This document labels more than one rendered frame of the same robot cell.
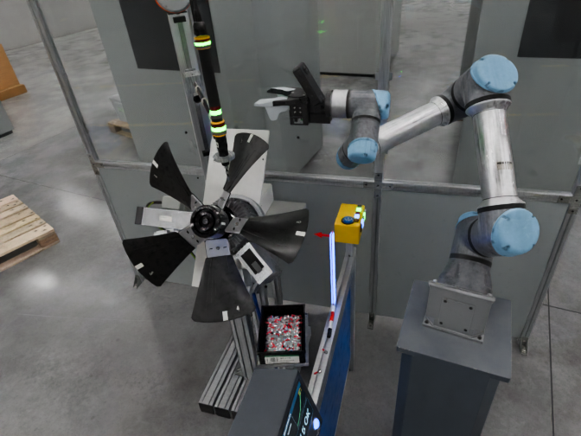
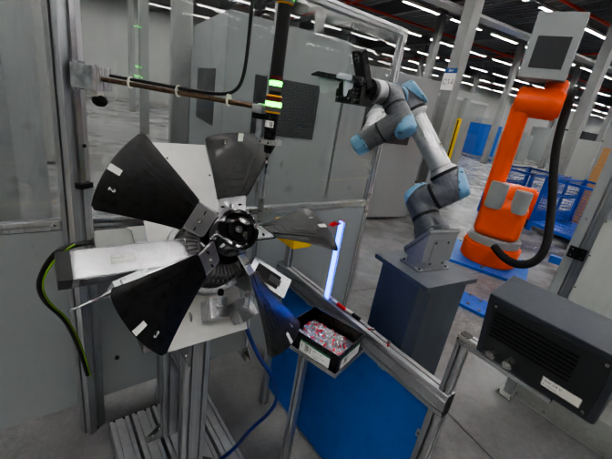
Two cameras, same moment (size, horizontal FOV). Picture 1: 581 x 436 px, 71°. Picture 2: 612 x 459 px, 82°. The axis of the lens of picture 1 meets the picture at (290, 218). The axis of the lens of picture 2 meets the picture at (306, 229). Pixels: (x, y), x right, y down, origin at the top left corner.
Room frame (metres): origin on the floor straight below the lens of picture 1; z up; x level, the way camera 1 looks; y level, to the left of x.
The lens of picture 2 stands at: (0.58, 0.98, 1.58)
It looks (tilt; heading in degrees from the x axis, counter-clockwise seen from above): 20 degrees down; 300
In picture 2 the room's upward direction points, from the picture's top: 9 degrees clockwise
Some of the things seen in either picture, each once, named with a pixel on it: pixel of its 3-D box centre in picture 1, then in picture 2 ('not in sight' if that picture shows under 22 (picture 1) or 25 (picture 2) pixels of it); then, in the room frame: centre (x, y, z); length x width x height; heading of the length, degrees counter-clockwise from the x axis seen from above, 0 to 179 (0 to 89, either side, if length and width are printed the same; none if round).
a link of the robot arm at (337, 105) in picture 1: (339, 103); (374, 91); (1.09, -0.16, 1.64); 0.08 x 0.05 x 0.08; 161
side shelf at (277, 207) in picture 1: (266, 214); not in sight; (1.77, 0.12, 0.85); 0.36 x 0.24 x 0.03; 71
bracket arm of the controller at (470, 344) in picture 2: not in sight; (502, 363); (0.49, 0.07, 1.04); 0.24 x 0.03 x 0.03; 161
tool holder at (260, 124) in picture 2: (220, 143); (267, 125); (1.22, 0.20, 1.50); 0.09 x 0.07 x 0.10; 16
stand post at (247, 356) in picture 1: (242, 330); (192, 404); (1.35, 0.29, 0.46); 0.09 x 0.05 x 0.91; 71
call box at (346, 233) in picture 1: (349, 224); (292, 232); (1.37, -0.24, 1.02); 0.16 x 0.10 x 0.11; 161
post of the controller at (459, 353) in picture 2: not in sight; (455, 363); (0.59, 0.03, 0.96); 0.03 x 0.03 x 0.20; 71
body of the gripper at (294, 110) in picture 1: (310, 105); (357, 90); (1.11, -0.09, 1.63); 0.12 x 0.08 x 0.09; 71
